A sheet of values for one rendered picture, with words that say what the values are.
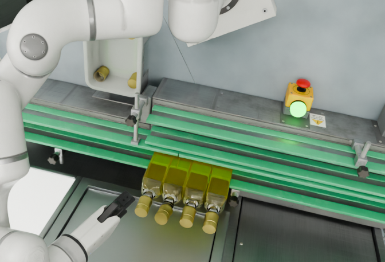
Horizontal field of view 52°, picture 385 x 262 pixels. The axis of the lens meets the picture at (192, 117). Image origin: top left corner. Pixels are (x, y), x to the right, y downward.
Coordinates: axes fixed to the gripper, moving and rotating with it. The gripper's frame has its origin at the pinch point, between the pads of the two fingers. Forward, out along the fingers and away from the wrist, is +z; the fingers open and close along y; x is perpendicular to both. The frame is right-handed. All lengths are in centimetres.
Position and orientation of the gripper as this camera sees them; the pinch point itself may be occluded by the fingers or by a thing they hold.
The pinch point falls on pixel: (121, 206)
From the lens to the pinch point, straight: 94.3
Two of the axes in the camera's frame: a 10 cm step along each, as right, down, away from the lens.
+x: -7.5, -6.5, 1.4
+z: 5.0, -4.1, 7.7
